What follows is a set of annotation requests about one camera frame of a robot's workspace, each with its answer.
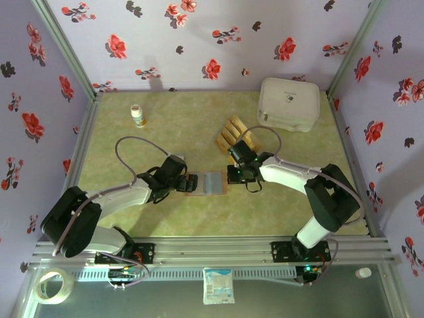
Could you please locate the white pill bottle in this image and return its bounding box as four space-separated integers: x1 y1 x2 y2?
130 104 148 129

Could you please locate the white zip case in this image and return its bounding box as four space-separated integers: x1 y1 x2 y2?
256 77 321 133

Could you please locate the small controller board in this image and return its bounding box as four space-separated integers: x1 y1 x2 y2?
109 264 140 281
295 263 324 286

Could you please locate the white blue plastic packet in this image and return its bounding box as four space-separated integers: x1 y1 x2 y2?
202 266 236 305

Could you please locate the clear adhesive tape roll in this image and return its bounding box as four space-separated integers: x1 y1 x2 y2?
34 268 74 305

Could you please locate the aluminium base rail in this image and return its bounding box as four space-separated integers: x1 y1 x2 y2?
32 235 397 266

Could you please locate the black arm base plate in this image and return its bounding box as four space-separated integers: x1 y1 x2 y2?
127 243 156 265
270 240 331 263

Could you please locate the white slotted cable duct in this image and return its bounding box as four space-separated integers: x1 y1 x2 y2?
79 267 297 282

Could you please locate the grey base cable loop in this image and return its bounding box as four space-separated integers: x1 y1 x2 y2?
311 235 339 286
107 255 152 292

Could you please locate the aluminium table side rail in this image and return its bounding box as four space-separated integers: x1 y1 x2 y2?
54 92 103 233
326 91 385 238

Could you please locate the aluminium frame post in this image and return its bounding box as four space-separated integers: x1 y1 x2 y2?
31 0 102 102
326 0 389 97

